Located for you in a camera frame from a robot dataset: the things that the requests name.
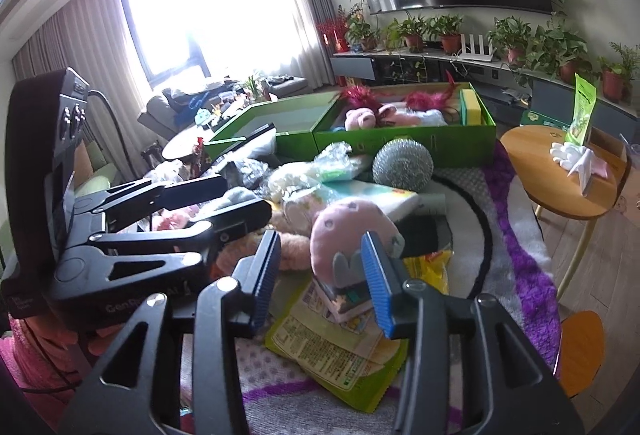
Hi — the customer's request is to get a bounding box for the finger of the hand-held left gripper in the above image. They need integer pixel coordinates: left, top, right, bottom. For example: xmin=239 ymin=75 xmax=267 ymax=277
xmin=50 ymin=200 xmax=273 ymax=311
xmin=75 ymin=174 xmax=229 ymax=236

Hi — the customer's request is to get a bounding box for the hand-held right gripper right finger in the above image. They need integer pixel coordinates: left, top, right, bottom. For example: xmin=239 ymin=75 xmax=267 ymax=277
xmin=361 ymin=231 xmax=586 ymax=435

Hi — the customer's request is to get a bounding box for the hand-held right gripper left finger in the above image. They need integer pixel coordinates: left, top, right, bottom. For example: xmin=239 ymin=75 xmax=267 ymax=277
xmin=60 ymin=230 xmax=282 ymax=435

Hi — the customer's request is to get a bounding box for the pink dotted plush toy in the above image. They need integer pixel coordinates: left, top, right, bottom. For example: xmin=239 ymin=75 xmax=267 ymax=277
xmin=309 ymin=198 xmax=406 ymax=303

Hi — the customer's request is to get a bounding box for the green cardboard box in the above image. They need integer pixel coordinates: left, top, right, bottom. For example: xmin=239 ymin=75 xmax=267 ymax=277
xmin=202 ymin=82 xmax=497 ymax=168

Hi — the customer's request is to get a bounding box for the small colourful carton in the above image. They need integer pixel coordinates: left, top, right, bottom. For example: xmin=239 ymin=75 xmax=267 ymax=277
xmin=314 ymin=277 xmax=376 ymax=327

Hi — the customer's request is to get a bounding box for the clear plastic bag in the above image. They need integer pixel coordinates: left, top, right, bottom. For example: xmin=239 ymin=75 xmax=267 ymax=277
xmin=220 ymin=155 xmax=276 ymax=188

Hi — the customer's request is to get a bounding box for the small round side table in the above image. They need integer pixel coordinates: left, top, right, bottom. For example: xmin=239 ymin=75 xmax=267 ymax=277
xmin=162 ymin=132 xmax=211 ymax=161

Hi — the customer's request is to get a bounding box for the yellow snack bag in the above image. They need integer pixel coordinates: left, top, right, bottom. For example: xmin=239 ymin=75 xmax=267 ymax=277
xmin=402 ymin=250 xmax=453 ymax=296

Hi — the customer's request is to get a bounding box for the wrapped pale tape roll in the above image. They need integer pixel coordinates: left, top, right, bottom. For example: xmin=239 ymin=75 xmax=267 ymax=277
xmin=265 ymin=165 xmax=326 ymax=203

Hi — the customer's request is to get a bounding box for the green sofa cushion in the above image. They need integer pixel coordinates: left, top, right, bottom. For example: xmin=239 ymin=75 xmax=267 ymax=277
xmin=72 ymin=140 xmax=121 ymax=198

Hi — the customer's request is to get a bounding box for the green printed packet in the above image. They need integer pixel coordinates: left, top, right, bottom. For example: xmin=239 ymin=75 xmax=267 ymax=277
xmin=265 ymin=280 xmax=408 ymax=413

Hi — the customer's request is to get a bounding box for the white wet wipes pack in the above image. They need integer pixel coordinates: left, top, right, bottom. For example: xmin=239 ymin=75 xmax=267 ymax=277
xmin=320 ymin=180 xmax=421 ymax=221

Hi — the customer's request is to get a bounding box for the grey sofa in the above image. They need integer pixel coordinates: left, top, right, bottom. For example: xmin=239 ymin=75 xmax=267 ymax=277
xmin=137 ymin=75 xmax=311 ymax=136

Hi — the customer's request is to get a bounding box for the white tube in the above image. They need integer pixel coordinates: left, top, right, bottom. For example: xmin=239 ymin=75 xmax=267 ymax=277
xmin=417 ymin=192 xmax=448 ymax=216

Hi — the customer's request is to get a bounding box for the clear bag with green item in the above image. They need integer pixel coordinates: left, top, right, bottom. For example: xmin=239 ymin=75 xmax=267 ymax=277
xmin=312 ymin=142 xmax=373 ymax=183

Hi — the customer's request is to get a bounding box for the brown curtain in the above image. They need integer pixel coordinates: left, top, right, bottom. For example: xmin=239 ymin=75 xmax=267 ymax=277
xmin=10 ymin=0 xmax=166 ymax=156

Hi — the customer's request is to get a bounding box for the steel wool scrubber ball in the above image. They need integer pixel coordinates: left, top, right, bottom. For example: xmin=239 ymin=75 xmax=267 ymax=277
xmin=372 ymin=138 xmax=435 ymax=191

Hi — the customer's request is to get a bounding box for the pink pig plush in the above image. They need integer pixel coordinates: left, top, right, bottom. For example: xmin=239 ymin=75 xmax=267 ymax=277
xmin=344 ymin=105 xmax=381 ymax=132

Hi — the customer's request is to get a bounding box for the window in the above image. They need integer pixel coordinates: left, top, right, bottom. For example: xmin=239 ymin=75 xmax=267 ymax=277
xmin=117 ymin=0 xmax=301 ymax=91

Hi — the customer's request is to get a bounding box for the light pink plush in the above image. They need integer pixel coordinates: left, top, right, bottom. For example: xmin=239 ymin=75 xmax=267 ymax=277
xmin=380 ymin=105 xmax=446 ymax=126

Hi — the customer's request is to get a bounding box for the magenta feather toy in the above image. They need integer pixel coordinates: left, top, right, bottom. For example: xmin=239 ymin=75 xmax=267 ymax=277
xmin=339 ymin=82 xmax=461 ymax=126

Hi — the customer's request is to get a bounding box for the pink fleece clothing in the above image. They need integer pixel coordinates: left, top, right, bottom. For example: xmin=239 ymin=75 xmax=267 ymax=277
xmin=0 ymin=315 xmax=116 ymax=416

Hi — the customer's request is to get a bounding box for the round wooden table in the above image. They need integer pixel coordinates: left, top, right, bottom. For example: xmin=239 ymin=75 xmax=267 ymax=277
xmin=500 ymin=125 xmax=632 ymax=301

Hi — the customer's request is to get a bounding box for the yellow green sponge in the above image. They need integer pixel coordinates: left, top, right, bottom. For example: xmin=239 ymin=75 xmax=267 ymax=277
xmin=460 ymin=89 xmax=484 ymax=126

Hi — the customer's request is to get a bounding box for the sheer grey curtain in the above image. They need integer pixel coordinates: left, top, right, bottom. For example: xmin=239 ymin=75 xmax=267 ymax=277
xmin=215 ymin=0 xmax=336 ymax=86

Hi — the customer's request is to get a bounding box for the red flower plant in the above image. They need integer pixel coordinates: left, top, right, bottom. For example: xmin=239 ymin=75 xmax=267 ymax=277
xmin=317 ymin=8 xmax=351 ymax=51

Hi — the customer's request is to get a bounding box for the grey television cabinet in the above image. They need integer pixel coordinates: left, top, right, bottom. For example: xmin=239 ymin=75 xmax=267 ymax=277
xmin=332 ymin=50 xmax=640 ymax=116

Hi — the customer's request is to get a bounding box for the green carton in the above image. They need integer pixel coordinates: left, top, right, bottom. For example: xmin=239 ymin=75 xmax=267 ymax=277
xmin=520 ymin=109 xmax=571 ymax=131

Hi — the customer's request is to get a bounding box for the white router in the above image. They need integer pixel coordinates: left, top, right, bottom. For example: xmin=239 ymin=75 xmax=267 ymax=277
xmin=459 ymin=32 xmax=501 ymax=62

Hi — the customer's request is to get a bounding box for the row of potted plants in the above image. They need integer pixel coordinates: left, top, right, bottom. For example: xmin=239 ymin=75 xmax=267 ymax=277
xmin=345 ymin=12 xmax=640 ymax=103

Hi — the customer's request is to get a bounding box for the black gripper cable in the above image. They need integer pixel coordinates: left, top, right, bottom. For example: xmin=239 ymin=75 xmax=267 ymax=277
xmin=87 ymin=89 xmax=138 ymax=181

